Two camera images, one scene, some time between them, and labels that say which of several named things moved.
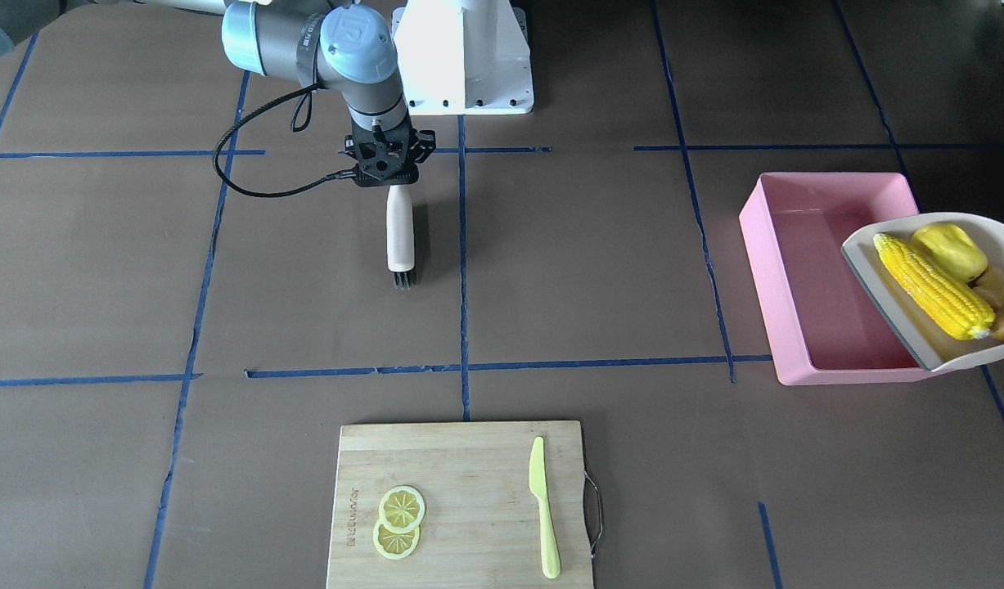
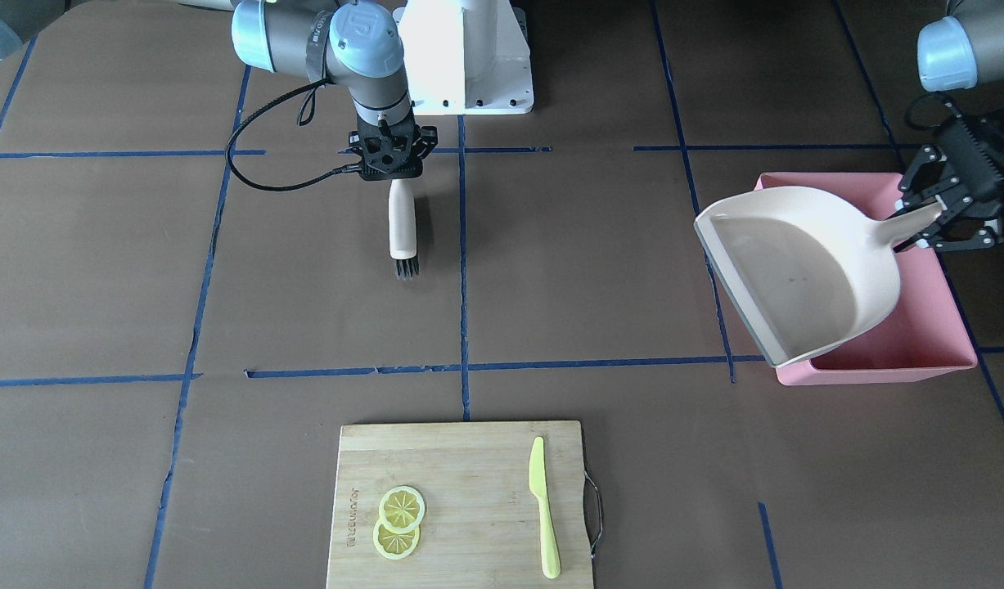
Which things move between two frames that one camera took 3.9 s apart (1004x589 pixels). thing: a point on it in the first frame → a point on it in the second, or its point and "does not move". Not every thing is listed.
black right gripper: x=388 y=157 does not move
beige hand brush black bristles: x=400 y=238 does not move
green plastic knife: x=550 y=560 does not move
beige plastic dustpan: x=937 y=348 → x=808 y=272
